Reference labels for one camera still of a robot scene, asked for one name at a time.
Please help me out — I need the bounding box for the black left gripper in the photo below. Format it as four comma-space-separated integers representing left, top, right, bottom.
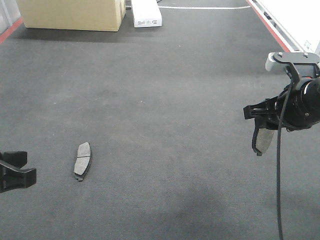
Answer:
0, 151, 37, 193

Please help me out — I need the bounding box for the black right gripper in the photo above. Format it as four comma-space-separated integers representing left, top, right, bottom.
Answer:
243, 78, 320, 132

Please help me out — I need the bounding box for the dark brake pad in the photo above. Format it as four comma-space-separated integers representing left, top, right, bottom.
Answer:
73, 142, 92, 182
251, 119, 275, 157

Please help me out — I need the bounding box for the white flat box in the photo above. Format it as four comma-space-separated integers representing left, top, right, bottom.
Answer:
131, 0, 163, 28

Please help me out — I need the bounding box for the cardboard box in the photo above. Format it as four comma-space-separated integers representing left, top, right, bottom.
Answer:
16, 0, 126, 32

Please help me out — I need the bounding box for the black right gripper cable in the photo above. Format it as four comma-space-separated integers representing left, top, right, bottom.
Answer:
274, 82, 296, 240

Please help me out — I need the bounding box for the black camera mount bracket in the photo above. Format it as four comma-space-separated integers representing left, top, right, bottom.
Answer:
274, 52, 320, 90

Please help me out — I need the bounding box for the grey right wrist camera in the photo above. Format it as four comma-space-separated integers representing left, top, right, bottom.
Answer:
265, 52, 291, 73

